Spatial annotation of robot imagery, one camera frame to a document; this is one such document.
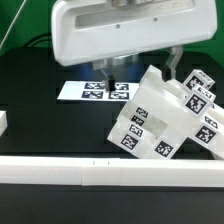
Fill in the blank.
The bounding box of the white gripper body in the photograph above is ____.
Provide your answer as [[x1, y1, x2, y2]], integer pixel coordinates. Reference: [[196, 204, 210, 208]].
[[51, 0, 217, 66]]

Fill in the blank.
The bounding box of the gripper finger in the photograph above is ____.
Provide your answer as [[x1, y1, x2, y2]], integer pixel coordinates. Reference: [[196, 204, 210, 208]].
[[92, 60, 115, 92], [162, 45, 183, 82]]

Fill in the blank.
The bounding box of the white chair back frame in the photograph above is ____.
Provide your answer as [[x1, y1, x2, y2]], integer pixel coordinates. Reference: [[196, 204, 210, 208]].
[[133, 65, 224, 160]]

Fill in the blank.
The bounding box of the white tagged cube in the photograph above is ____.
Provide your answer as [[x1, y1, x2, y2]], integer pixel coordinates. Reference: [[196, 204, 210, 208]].
[[183, 84, 216, 117], [183, 69, 215, 91]]

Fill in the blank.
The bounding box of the white chair seat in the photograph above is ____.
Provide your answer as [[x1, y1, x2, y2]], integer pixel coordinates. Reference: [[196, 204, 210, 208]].
[[135, 115, 186, 159]]

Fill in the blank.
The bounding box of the white U-shaped fence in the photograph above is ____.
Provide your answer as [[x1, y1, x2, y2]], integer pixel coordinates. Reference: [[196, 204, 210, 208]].
[[0, 110, 224, 188]]

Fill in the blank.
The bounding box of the white marker base plate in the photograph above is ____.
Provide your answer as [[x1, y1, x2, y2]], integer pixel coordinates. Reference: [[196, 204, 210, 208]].
[[57, 81, 139, 102]]

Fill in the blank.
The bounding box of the black cable with connector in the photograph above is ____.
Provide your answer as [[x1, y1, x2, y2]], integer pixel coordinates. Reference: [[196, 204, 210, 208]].
[[23, 34, 53, 48]]

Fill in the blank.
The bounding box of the white diagonal cord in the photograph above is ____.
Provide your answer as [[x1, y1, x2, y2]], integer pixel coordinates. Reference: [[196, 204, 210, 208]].
[[0, 0, 28, 51]]

